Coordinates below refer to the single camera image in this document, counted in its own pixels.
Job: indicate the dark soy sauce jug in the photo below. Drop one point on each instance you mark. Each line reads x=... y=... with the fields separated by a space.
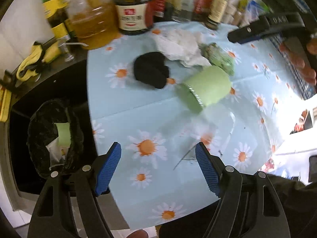
x=131 y=12

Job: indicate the black cloth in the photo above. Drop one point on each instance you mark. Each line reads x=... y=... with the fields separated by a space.
x=148 y=68

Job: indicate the black kitchen sink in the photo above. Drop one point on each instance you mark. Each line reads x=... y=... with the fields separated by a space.
x=19 y=153

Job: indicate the yellow cleaning cloth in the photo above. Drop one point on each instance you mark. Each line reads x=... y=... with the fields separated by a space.
x=27 y=64

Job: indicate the white tissue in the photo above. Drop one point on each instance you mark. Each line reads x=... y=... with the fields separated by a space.
x=180 y=47

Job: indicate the daisy print tablecloth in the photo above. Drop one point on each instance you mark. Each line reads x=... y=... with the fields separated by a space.
x=148 y=119

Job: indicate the yellow sponge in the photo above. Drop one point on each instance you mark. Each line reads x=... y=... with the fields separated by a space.
x=52 y=53

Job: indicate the chrome soap dispenser pump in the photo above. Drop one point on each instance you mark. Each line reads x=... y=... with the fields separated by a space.
x=65 y=50

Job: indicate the green paper cup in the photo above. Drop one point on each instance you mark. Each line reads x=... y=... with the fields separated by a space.
x=63 y=133
x=210 y=86

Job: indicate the white paper scrap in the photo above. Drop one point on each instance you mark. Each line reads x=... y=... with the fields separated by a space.
x=54 y=151

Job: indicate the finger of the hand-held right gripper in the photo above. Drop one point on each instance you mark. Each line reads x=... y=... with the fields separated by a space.
x=252 y=29

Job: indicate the person's right hand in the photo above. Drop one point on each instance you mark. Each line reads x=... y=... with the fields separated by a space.
x=297 y=60

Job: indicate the small spice jar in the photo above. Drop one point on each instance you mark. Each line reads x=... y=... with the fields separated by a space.
x=239 y=18
x=230 y=13

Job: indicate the white plastic packet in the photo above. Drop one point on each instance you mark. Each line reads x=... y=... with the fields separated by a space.
x=256 y=8

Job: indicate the bin with black bag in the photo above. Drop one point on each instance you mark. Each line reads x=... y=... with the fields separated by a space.
x=40 y=129

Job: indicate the green label sauce bottle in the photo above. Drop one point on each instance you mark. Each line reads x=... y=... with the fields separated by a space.
x=53 y=2

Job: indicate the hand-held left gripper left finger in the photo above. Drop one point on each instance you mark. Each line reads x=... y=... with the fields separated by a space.
x=107 y=168

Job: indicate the green wrapper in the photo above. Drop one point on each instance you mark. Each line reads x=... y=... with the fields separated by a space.
x=220 y=58

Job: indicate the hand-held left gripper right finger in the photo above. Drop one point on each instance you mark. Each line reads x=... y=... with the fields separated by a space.
x=208 y=169

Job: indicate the yellow green packet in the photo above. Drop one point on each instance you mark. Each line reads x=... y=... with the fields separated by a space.
x=243 y=5

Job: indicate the large cooking oil jug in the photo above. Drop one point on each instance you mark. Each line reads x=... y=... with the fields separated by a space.
x=91 y=24

